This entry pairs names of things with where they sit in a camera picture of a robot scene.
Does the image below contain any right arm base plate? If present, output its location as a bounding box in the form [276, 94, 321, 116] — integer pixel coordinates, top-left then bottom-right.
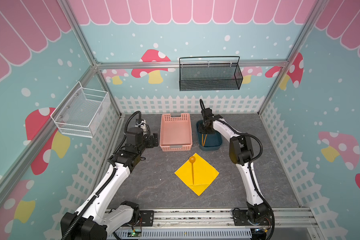
[232, 208, 274, 227]

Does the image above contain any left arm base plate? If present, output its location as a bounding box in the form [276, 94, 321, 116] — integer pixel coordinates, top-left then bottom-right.
[131, 211, 155, 227]

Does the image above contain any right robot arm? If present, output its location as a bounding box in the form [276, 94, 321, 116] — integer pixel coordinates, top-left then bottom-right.
[198, 99, 275, 227]

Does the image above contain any white wire wall basket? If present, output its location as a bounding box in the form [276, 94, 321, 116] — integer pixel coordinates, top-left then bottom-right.
[51, 82, 111, 138]

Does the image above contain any teal plastic tray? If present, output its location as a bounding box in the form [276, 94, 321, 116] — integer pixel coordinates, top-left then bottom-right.
[196, 120, 223, 151]

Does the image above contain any pink plastic basket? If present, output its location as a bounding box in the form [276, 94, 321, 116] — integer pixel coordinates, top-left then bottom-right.
[160, 113, 193, 152]

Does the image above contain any aluminium mounting rail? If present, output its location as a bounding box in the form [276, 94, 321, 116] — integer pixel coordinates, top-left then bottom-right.
[137, 208, 319, 229]

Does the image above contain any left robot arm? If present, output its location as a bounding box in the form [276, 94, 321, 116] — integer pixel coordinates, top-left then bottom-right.
[61, 111, 159, 240]

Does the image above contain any black mesh wall basket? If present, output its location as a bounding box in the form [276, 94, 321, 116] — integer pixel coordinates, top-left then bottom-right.
[179, 56, 244, 92]

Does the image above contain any orange plastic spoon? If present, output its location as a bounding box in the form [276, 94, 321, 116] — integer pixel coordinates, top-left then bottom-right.
[189, 156, 196, 185]

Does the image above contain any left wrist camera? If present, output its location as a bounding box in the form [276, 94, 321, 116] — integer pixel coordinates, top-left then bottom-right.
[135, 119, 148, 132]

